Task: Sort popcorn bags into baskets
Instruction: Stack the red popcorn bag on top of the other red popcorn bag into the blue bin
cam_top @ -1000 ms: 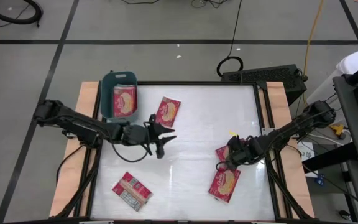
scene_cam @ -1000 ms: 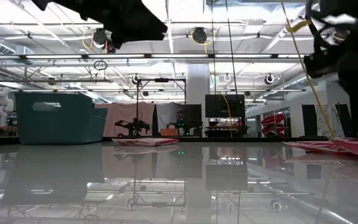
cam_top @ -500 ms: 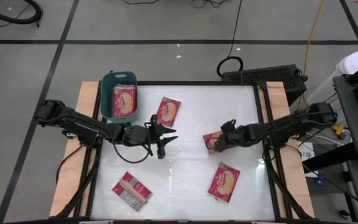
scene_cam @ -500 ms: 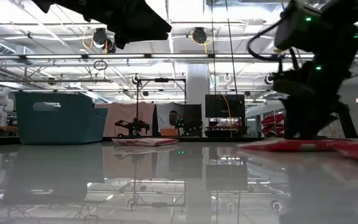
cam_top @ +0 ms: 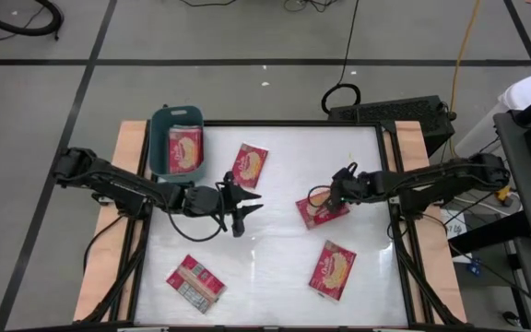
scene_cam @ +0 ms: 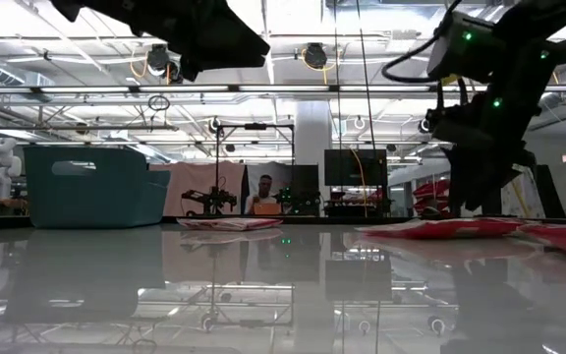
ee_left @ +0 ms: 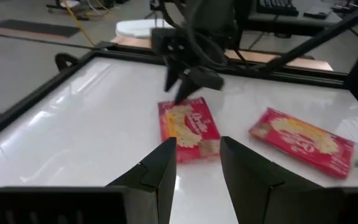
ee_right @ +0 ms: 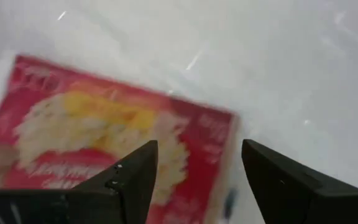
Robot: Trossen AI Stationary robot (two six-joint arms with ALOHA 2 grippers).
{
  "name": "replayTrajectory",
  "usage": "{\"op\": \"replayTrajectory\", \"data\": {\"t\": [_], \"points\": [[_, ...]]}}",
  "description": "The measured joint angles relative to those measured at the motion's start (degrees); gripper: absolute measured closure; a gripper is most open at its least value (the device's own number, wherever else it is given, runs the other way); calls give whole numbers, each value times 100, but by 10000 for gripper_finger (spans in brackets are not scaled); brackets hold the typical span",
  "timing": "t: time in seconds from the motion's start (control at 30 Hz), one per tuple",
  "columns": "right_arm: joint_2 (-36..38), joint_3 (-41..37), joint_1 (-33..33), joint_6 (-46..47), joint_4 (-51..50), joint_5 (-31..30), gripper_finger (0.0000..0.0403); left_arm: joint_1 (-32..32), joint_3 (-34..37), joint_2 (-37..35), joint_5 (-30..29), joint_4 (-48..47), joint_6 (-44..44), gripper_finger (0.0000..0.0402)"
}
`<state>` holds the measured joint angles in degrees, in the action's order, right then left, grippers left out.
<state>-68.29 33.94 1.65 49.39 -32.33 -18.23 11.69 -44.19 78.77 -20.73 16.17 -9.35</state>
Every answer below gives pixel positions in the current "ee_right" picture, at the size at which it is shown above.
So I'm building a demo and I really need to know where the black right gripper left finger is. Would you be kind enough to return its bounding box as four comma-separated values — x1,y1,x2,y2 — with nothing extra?
0,139,159,224

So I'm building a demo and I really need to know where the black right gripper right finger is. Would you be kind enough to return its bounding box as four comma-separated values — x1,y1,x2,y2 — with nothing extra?
241,138,358,224

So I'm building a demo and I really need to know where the red microwave popcorn bag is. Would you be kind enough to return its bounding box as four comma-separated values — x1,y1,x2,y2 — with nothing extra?
0,54,241,224

